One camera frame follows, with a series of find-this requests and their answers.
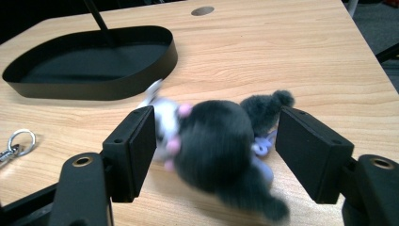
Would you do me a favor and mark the silver key ring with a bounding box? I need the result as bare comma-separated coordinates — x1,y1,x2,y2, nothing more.
0,128,37,164

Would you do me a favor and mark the black metal rod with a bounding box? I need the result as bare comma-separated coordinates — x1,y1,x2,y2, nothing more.
83,0,118,48

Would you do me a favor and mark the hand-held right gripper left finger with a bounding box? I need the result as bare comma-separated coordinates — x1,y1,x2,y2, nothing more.
48,105,157,226

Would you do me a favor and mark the black oval tray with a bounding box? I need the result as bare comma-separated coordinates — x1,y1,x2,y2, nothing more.
2,25,179,102

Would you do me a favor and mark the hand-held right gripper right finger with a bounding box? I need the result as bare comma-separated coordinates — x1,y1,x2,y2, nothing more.
275,105,399,226

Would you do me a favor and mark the black plush toy keychain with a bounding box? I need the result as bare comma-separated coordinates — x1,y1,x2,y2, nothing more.
137,78,295,222

